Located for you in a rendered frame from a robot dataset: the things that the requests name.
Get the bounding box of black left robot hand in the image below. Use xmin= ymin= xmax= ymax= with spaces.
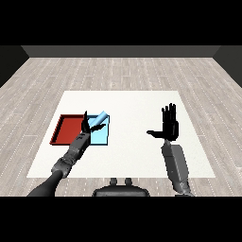
xmin=80 ymin=110 xmax=107 ymax=134

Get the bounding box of light blue shallow open box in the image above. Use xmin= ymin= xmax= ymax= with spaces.
xmin=86 ymin=114 xmax=111 ymax=147

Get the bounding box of dark grey robot body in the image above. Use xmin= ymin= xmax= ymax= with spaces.
xmin=92 ymin=177 xmax=151 ymax=198

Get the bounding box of small blue can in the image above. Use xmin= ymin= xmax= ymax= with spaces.
xmin=92 ymin=110 xmax=110 ymax=128

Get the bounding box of red shallow open box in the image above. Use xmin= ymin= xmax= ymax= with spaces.
xmin=49 ymin=113 xmax=87 ymax=147

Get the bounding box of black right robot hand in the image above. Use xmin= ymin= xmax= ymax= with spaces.
xmin=146 ymin=102 xmax=180 ymax=142

